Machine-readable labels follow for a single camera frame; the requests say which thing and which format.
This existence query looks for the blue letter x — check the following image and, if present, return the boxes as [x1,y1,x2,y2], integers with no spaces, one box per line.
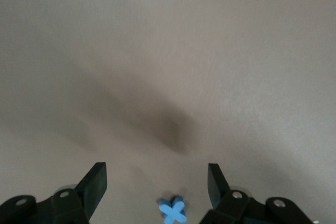
[158,195,188,224]

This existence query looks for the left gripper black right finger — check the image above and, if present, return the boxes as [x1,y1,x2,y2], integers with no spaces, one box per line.
[201,163,316,224]

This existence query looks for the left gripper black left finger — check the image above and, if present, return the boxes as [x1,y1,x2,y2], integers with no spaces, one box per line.
[0,162,108,224]

